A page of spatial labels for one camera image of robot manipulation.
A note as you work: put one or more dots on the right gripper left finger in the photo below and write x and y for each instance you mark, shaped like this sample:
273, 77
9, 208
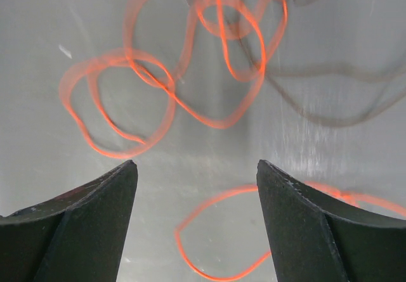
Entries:
76, 236

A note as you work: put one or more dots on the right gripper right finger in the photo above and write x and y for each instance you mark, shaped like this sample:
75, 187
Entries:
315, 237

